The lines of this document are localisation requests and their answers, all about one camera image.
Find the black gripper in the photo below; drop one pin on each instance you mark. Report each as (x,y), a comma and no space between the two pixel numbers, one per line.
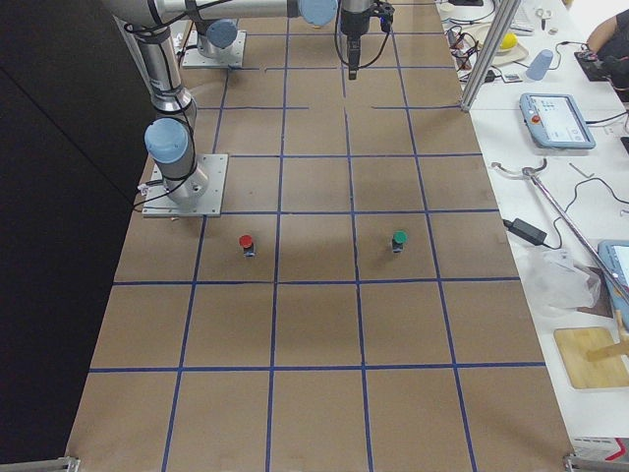
(353,22)

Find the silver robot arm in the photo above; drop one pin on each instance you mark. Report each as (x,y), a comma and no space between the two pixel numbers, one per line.
(170,139)

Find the green push button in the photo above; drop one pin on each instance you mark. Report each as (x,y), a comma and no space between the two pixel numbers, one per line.
(398,241)

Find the red push button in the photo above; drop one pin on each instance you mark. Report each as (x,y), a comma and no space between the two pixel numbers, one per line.
(247,243)

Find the beige tray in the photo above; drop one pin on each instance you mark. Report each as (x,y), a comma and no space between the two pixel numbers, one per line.
(513,51)

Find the yellow lemon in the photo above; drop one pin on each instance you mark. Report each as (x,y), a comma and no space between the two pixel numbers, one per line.
(508,42)

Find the blue plastic cup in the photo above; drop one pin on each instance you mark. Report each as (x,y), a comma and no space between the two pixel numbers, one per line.
(540,65)

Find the blue teach pendant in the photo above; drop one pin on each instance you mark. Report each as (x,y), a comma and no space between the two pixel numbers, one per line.
(555,121)
(614,253)

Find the metal grabber stick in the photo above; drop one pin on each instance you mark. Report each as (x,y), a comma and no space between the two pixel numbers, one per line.
(532,173)

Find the black power adapter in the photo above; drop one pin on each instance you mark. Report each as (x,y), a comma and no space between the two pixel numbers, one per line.
(525,231)

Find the clear plastic bag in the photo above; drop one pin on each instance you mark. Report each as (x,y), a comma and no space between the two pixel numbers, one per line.
(553,278)

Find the wooden cutting board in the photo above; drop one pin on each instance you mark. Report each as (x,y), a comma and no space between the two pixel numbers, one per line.
(591,358)

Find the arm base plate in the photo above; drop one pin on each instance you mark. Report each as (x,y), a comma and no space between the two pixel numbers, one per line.
(200,54)
(201,194)

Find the aluminium frame post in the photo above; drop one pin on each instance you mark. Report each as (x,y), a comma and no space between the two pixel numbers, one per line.
(497,30)

